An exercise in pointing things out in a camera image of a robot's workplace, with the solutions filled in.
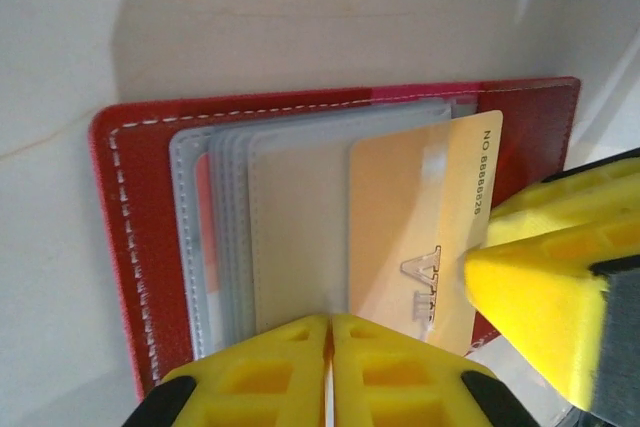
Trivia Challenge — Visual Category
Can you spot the gold card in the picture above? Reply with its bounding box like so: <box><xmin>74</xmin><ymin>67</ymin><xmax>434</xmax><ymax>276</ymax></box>
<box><xmin>348</xmin><ymin>109</ymin><xmax>504</xmax><ymax>356</ymax></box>

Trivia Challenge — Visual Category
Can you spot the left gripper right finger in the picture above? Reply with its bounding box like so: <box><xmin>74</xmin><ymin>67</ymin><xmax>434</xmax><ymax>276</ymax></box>
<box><xmin>328</xmin><ymin>314</ymin><xmax>531</xmax><ymax>427</ymax></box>

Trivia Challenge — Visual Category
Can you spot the red card holder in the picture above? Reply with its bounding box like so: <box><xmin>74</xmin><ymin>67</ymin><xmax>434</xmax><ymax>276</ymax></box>
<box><xmin>88</xmin><ymin>75</ymin><xmax>584</xmax><ymax>403</ymax></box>

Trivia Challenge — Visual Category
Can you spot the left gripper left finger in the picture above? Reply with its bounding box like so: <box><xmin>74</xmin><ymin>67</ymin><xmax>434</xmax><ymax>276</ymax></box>
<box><xmin>122</xmin><ymin>314</ymin><xmax>332</xmax><ymax>427</ymax></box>

